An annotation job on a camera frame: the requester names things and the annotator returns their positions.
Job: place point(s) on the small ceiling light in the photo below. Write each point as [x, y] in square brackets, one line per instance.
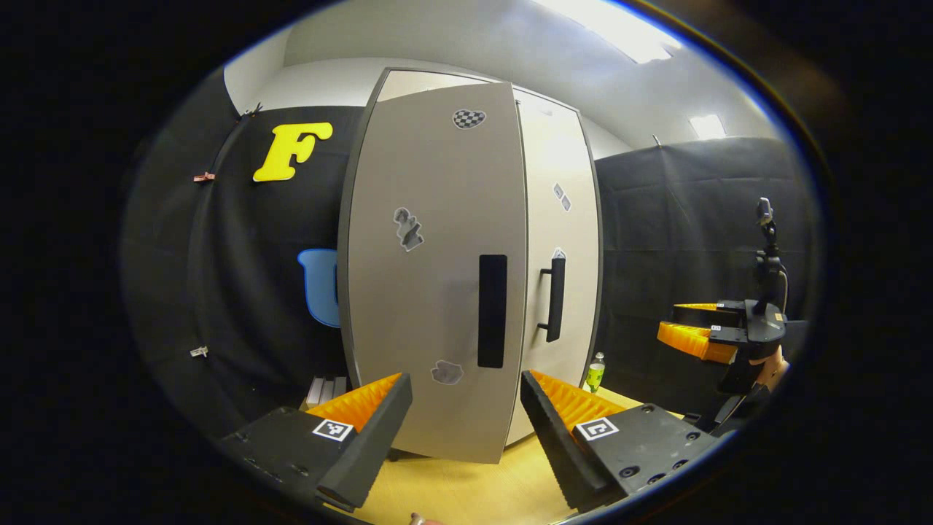
[707, 126]

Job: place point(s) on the green drink bottle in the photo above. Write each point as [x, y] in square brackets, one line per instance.
[595, 375]

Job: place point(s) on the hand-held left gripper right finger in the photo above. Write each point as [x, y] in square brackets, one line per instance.
[557, 445]

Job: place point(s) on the white shoe cabinet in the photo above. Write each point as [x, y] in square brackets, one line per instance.
[342, 306]

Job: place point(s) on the large ceiling light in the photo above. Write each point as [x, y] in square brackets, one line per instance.
[619, 29]

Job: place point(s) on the white shoe cabinet door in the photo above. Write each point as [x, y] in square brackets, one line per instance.
[576, 219]
[437, 292]

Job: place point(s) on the black backdrop cloth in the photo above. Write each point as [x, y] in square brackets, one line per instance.
[219, 292]
[670, 219]

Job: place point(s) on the stack of white boards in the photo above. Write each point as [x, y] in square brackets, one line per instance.
[324, 391]

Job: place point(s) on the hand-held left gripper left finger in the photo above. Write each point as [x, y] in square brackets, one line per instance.
[375, 445]

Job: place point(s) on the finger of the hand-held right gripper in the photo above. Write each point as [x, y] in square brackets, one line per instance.
[729, 335]
[700, 316]

